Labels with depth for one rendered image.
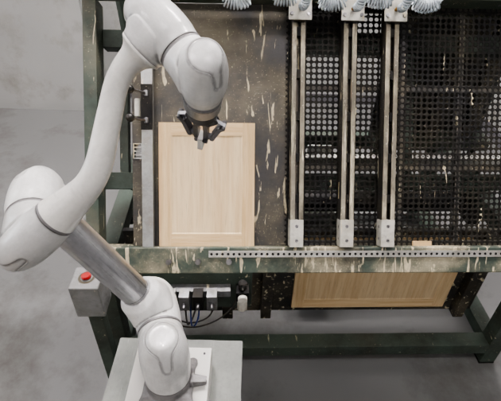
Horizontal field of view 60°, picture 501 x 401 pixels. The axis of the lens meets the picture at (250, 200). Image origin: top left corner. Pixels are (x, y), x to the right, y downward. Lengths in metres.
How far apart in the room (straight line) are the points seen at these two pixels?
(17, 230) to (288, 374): 1.91
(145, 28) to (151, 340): 0.90
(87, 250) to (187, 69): 0.66
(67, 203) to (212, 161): 1.06
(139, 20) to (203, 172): 1.12
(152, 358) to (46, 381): 1.46
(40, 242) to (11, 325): 2.10
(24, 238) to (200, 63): 0.56
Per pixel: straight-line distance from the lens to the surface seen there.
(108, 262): 1.38
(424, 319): 3.11
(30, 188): 1.20
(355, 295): 2.62
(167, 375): 1.47
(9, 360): 2.99
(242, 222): 2.00
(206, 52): 0.87
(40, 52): 5.34
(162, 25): 0.96
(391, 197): 2.07
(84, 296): 1.93
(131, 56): 1.00
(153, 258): 2.03
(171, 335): 1.43
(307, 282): 2.47
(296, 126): 2.01
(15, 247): 1.11
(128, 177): 2.10
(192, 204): 2.01
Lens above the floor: 2.29
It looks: 38 degrees down
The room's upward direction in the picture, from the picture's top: 2 degrees clockwise
